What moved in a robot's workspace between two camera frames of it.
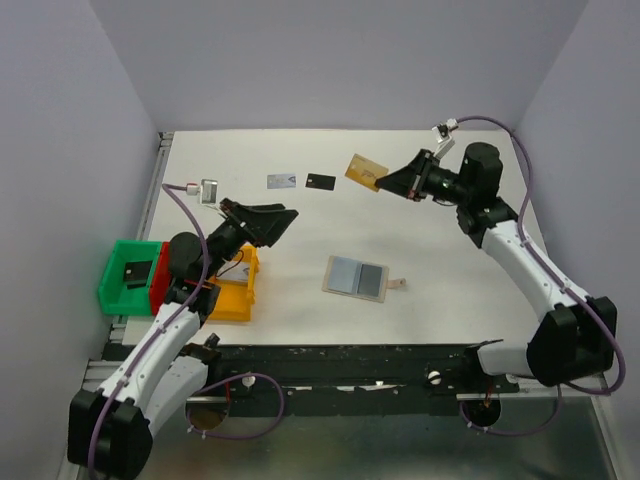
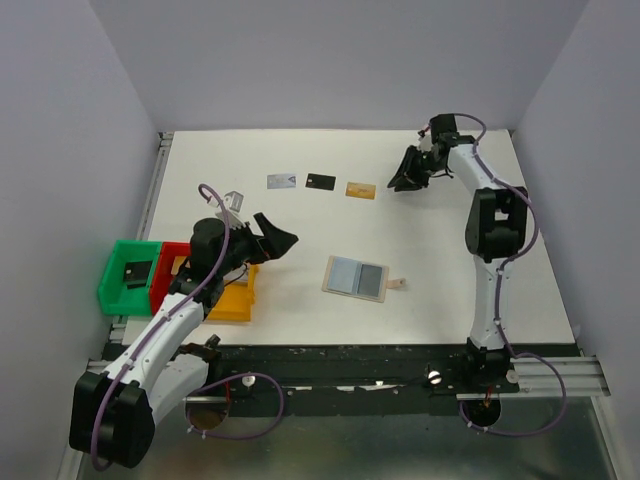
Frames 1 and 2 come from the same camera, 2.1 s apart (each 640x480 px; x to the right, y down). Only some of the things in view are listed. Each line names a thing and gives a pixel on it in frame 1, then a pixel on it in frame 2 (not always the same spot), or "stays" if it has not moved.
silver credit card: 278,181 stays
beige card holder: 359,279 stays
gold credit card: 365,171 -> 361,190
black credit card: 320,181 stays
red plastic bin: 160,278 stays
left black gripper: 264,224 -> 275,243
